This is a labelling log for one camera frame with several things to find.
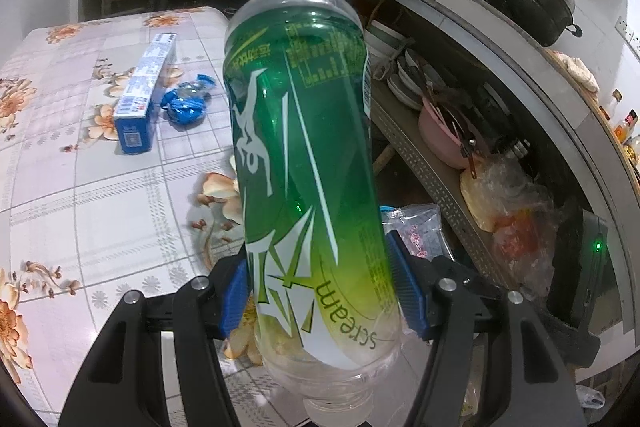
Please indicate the clear wrapper with red print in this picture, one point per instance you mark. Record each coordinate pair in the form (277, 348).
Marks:
(420, 227)

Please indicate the blue candy wrapper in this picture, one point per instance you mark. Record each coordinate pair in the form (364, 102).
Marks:
(187, 102)

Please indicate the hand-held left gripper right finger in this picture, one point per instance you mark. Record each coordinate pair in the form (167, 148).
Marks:
(406, 287)

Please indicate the blue paper box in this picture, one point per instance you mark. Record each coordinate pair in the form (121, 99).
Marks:
(145, 92)

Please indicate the green label plastic bottle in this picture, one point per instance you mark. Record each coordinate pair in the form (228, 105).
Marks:
(300, 157)

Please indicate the stack of plates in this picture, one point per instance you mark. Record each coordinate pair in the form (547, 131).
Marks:
(405, 82)

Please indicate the orange condiment bottle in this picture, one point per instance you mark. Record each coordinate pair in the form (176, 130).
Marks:
(627, 127)

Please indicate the white cloth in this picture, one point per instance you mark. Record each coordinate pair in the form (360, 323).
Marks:
(575, 69)

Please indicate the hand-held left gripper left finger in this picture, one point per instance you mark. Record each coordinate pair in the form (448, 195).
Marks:
(235, 292)

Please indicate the wall socket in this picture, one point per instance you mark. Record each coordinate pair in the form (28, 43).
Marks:
(629, 34)

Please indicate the pink bowl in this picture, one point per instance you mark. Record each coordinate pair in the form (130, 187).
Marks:
(437, 132)

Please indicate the clear plastic food bag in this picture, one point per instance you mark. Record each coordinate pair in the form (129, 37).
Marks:
(515, 227)

